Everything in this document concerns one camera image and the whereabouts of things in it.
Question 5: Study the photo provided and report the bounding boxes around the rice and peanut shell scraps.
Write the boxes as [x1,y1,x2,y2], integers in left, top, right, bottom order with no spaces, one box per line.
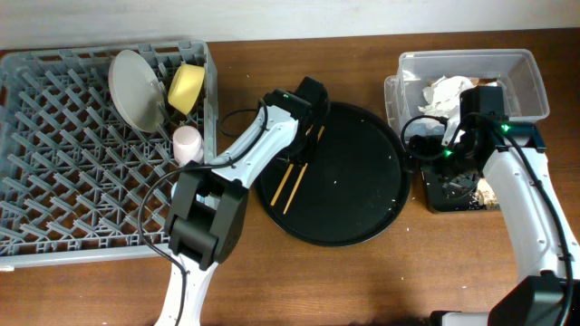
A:
[443,175,499,211]

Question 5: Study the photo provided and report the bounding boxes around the wooden chopstick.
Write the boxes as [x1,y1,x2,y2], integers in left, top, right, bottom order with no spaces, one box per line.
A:
[283,126,325,215]
[270,164,294,206]

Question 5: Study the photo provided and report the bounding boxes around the pink plastic cup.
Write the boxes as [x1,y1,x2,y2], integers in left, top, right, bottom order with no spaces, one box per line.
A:
[172,126,204,167]

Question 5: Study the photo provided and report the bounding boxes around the yellow bowl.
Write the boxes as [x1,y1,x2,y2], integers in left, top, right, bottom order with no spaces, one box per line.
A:
[168,63,205,115]

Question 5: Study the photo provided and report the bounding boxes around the grey-white plate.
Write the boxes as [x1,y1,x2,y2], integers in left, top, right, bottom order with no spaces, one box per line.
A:
[108,50,165,133]

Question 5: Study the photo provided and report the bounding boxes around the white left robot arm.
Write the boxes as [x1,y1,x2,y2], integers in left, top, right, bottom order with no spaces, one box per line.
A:
[140,77,331,325]

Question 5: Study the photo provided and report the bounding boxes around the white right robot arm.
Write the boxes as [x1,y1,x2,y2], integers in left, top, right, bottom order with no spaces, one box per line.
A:
[430,86,579,326]

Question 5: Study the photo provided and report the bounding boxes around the grey plastic dishwasher rack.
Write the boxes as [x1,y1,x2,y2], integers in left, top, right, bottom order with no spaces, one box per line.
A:
[1,40,218,268]

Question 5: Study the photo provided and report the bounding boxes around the rectangular black tray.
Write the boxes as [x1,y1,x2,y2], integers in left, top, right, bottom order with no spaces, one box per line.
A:
[420,169,479,214]

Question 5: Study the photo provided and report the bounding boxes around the crumpled white tissue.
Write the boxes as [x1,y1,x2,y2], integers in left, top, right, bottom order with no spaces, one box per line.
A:
[419,76,475,118]

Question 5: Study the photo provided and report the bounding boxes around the round black tray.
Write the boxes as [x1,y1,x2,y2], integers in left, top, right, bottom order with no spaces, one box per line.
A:
[254,102,411,247]

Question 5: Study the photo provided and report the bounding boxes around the clear plastic bin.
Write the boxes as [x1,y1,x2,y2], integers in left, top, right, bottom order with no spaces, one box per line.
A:
[384,49,549,139]

